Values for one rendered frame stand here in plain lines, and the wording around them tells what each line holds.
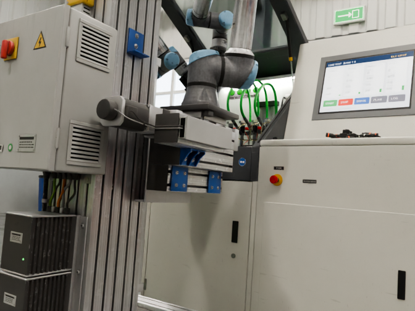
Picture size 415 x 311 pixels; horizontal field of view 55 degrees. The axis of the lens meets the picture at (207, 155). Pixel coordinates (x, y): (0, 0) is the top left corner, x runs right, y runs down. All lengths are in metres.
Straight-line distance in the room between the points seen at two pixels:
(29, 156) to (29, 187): 7.80
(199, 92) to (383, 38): 1.00
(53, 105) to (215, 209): 1.05
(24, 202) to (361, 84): 7.79
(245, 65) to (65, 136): 0.74
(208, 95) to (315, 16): 5.41
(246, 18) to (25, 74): 0.81
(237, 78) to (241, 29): 0.18
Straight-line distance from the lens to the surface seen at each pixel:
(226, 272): 1.95
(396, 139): 1.64
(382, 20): 6.52
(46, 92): 1.22
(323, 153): 1.71
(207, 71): 1.54
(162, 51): 1.99
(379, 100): 1.96
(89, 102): 1.26
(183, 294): 2.14
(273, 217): 1.80
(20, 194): 8.95
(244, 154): 1.89
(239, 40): 1.59
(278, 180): 1.78
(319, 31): 6.68
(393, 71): 2.02
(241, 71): 1.57
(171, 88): 7.76
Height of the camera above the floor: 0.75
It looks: 5 degrees up
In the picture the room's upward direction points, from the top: 4 degrees clockwise
